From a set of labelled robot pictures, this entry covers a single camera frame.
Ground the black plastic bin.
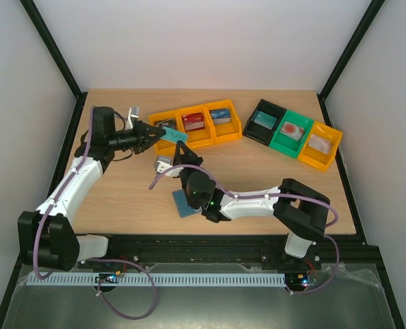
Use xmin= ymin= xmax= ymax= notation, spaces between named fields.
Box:
xmin=242 ymin=99 xmax=287 ymax=146

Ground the yellow bin left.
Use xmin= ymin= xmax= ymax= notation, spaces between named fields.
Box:
xmin=149 ymin=110 xmax=185 ymax=156

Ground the teal VIP credit card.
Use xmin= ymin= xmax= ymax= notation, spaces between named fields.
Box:
xmin=161 ymin=127 xmax=188 ymax=143

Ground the black left frame post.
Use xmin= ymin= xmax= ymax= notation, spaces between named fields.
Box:
xmin=19 ymin=0 xmax=87 ymax=100

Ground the black corner frame post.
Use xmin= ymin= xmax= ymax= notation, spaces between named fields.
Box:
xmin=318 ymin=0 xmax=387 ymax=100

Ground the teal card stack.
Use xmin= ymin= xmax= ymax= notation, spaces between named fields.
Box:
xmin=253 ymin=111 xmax=277 ymax=130

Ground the black card stack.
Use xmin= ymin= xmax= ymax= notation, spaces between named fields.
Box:
xmin=154 ymin=118 xmax=177 ymax=130

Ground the green plastic bin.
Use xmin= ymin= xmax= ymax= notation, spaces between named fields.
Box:
xmin=269 ymin=110 xmax=314 ymax=158

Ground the blue card holder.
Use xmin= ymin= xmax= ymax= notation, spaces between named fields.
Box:
xmin=172 ymin=190 xmax=201 ymax=218

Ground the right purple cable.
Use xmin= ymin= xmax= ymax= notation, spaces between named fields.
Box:
xmin=148 ymin=164 xmax=342 ymax=296

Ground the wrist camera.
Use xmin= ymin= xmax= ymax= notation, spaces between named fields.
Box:
xmin=125 ymin=106 xmax=140 ymax=130
xmin=154 ymin=155 xmax=181 ymax=178

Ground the yellow bin right group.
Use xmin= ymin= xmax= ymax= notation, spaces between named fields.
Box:
xmin=297 ymin=121 xmax=343 ymax=171

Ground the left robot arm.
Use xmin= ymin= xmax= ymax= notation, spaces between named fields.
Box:
xmin=17 ymin=106 xmax=166 ymax=280

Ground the white slotted cable duct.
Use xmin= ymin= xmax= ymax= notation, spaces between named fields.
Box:
xmin=26 ymin=273 xmax=286 ymax=287

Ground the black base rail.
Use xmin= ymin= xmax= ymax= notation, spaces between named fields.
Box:
xmin=17 ymin=233 xmax=385 ymax=271

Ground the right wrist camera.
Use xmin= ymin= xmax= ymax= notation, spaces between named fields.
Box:
xmin=154 ymin=155 xmax=181 ymax=178

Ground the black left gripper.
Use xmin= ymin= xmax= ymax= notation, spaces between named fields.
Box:
xmin=109 ymin=120 xmax=166 ymax=155

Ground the purple cable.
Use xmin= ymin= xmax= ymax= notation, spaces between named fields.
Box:
xmin=33 ymin=106 xmax=160 ymax=320
xmin=148 ymin=164 xmax=342 ymax=296

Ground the blue card stack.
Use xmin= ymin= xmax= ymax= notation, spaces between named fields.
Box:
xmin=209 ymin=108 xmax=231 ymax=125

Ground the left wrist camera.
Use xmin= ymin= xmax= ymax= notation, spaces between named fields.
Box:
xmin=125 ymin=106 xmax=140 ymax=130

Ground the red circle card stack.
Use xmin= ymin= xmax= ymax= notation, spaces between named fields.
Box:
xmin=281 ymin=121 xmax=304 ymax=141

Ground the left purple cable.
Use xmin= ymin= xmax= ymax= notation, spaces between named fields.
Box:
xmin=33 ymin=106 xmax=160 ymax=320

